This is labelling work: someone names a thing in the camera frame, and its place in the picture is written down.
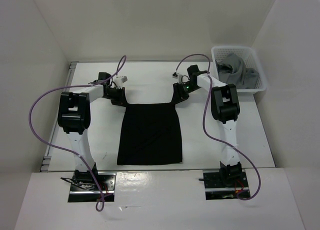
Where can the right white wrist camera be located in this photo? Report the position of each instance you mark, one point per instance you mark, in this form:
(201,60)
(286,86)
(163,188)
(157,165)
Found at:
(179,77)

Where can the grey skirt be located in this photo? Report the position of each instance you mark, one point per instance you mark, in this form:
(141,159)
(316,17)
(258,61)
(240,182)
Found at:
(232,70)

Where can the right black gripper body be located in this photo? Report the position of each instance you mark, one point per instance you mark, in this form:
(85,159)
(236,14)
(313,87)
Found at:
(183,90)

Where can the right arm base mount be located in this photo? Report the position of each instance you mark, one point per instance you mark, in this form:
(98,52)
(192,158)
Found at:
(216,189)

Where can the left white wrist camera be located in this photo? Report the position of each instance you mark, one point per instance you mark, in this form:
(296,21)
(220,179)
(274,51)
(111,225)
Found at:
(119,81)

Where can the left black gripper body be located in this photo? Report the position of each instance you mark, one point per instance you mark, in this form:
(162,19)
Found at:
(115,95)

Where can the aluminium table edge rail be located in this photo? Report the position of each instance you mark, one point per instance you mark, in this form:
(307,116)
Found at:
(48,154)

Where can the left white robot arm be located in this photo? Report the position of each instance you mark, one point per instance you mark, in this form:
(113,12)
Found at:
(74,117)

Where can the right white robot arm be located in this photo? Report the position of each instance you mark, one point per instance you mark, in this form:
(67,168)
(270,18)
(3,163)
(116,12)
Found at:
(225,109)

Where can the black skirt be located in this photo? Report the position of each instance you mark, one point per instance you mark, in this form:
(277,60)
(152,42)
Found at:
(150,135)

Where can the white plastic basket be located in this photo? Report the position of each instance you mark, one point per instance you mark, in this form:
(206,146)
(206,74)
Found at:
(250,59)

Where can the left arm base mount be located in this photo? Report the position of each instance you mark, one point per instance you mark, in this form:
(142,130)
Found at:
(82,191)

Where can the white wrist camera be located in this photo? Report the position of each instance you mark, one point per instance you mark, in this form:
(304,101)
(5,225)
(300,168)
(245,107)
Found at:
(179,77)
(119,81)

